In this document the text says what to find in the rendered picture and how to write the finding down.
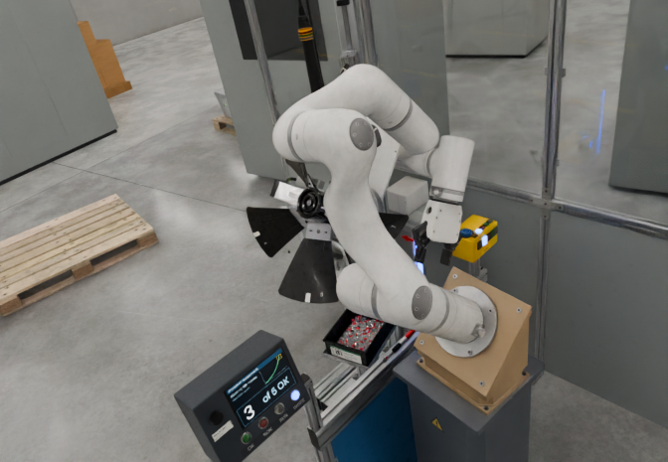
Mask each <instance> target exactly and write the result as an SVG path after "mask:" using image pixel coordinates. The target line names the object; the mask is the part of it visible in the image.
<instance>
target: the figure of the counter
mask: <svg viewBox="0 0 668 462"><path fill-rule="evenodd" d="M236 412H237V414H238V416H239V418H240V420H241V422H242V424H243V426H244V427H246V426H248V425H249V424H250V423H251V422H252V421H253V420H255V419H256V418H257V417H258V416H259V415H260V414H261V411H260V409H259V407H258V405H257V403H256V401H255V399H254V397H252V398H251V399H250V400H248V401H247V402H246V403H245V404H244V405H242V406H241V407H240V408H239V409H238V410H236Z"/></svg>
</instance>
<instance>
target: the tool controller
mask: <svg viewBox="0 0 668 462"><path fill-rule="evenodd" d="M294 389H297V390H299V392H300V396H299V398H298V400H291V398H290V394H291V392H292V391H293V390H294ZM252 397H254V399H255V401H256V403H257V405H258V407H259V409H260V411H261V414H260V415H259V416H258V417H257V418H256V419H255V420H253V421H252V422H251V423H250V424H249V425H248V426H246V427H244V426H243V424H242V422H241V420H240V418H239V416H238V414H237V412H236V410H238V409H239V408H240V407H241V406H242V405H244V404H245V403H246V402H247V401H248V400H250V399H251V398H252ZM174 398H175V400H176V401H177V403H178V405H179V407H180V409H181V410H182V412H183V414H184V416H185V418H186V419H187V421H188V423H189V425H190V427H191V428H192V430H193V432H194V434H195V436H196V437H197V439H198V441H199V443H200V445H201V447H202V448H203V450H204V452H205V454H206V455H207V456H208V457H209V458H210V459H211V460H212V461H213V462H242V461H244V460H245V459H246V458H247V457H248V456H249V455H250V454H251V453H252V452H254V451H255V450H256V449H257V448H258V447H259V446H260V445H261V444H262V443H263V442H264V441H265V440H266V439H267V438H268V437H269V436H270V435H271V434H272V433H273V432H275V431H276V430H277V429H278V428H279V427H280V426H281V425H282V424H283V423H285V422H286V421H287V420H288V419H289V418H290V417H291V416H292V415H293V414H294V413H296V412H297V411H298V410H299V409H300V408H301V407H302V406H303V405H304V404H305V403H307V402H308V401H309V400H310V396H309V393H308V391H307V389H306V387H305V385H304V382H303V380H302V378H301V376H300V373H299V371H298V369H297V367H296V365H295V362H294V360H293V359H292V357H291V354H290V352H289V350H288V348H287V346H286V343H285V341H284V339H283V338H281V337H278V336H275V335H273V334H270V333H268V332H266V331H264V330H259V331H257V332H256V333H255V334H253V335H252V336H251V337H249V338H248V339H247V340H245V341H244V342H243V343H241V344H240V345H239V346H237V347H236V348H235V349H233V350H232V351H231V352H229V353H228V354H227V355H225V356H224V357H222V358H221V359H220V360H218V361H217V362H216V363H214V364H213V365H212V366H210V367H209V368H208V369H206V370H205V371H204V372H202V373H201V374H200V375H198V376H197V377H196V378H194V379H193V380H192V381H190V382H189V383H188V384H186V385H185V386H183V387H182V388H181V389H179V390H178V391H177V392H175V393H174ZM278 403H283V405H284V411H283V413H282V414H276V413H275V412H274V408H275V406H276V405H277V404H278ZM262 417H266V418H267V419H268V425H267V427H266V428H264V429H260V428H259V427H258V421H259V420H260V419H261V418H262ZM245 432H249V433H250V434H251V440H250V442H249V443H248V444H243V443H242V442H241V437H242V435H243V434H244V433H245Z"/></svg>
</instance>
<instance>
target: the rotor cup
mask: <svg viewBox="0 0 668 462"><path fill-rule="evenodd" d="M320 190H321V189H320ZM320 190H318V188H315V187H308V188H306V189H305V190H303V191H302V192H301V194H300V195H299V198H298V200H297V211H298V213H299V214H300V216H301V217H303V218H304V219H307V220H313V221H316V222H317V223H321V224H329V225H330V223H329V220H328V219H326V218H324V216H325V210H324V209H321V207H324V205H323V201H324V195H325V192H326V191H324V192H323V191H320ZM308 200H310V201H311V205H310V206H307V201H308Z"/></svg>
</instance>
